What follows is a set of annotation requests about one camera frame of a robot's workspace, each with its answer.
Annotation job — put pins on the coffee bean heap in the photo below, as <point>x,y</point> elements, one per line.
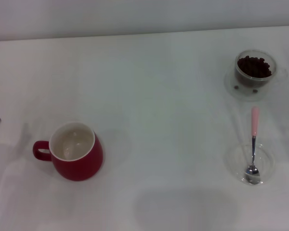
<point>254,67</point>

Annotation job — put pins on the red ceramic mug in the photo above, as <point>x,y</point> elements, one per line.
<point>79,166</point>

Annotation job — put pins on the empty clear glass saucer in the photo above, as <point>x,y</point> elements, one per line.
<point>236,161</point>

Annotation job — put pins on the clear glass cup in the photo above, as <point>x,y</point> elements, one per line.
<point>275,69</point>

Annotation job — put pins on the glass saucer with loose beans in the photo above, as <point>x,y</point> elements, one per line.
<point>231,89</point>

